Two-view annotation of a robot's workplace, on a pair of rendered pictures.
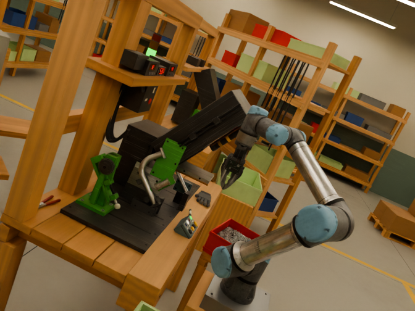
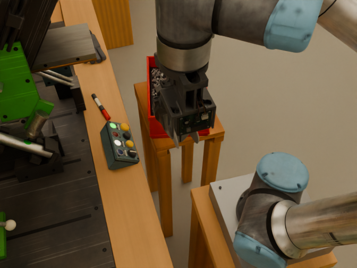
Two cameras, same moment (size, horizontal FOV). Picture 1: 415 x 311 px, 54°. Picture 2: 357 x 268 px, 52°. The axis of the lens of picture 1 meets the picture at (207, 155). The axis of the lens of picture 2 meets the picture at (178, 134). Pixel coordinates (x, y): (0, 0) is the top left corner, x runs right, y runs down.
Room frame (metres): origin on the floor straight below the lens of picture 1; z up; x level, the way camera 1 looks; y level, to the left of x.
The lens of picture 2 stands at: (1.20, 0.06, 1.83)
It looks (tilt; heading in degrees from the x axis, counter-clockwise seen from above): 52 degrees down; 336
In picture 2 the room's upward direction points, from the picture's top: straight up
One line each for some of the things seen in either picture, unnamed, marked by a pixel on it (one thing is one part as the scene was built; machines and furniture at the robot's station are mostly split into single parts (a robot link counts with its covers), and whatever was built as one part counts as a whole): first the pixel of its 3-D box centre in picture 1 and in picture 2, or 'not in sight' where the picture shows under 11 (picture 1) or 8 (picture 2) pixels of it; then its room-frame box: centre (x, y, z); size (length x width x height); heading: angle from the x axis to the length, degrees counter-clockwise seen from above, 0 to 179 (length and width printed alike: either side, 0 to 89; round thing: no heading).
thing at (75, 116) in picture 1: (107, 114); not in sight; (2.16, 0.60, 1.23); 1.30 x 0.05 x 0.09; 174
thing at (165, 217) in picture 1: (146, 195); (19, 127); (2.12, 0.23, 0.89); 1.10 x 0.42 x 0.02; 174
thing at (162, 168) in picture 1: (170, 159); (9, 75); (2.04, 0.17, 1.17); 0.13 x 0.12 x 0.20; 174
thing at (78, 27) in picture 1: (126, 96); not in sight; (2.15, 0.53, 1.36); 1.49 x 0.09 x 0.97; 174
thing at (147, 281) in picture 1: (186, 228); (106, 120); (2.09, -0.05, 0.82); 1.50 x 0.14 x 0.15; 174
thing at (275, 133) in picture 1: (274, 132); (270, 5); (1.51, -0.20, 1.59); 0.11 x 0.11 x 0.08; 44
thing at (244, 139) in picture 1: (246, 139); (186, 45); (1.57, -0.12, 1.51); 0.08 x 0.08 x 0.05
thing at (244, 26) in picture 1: (246, 110); not in sight; (5.41, -0.23, 1.19); 2.30 x 0.55 x 2.39; 36
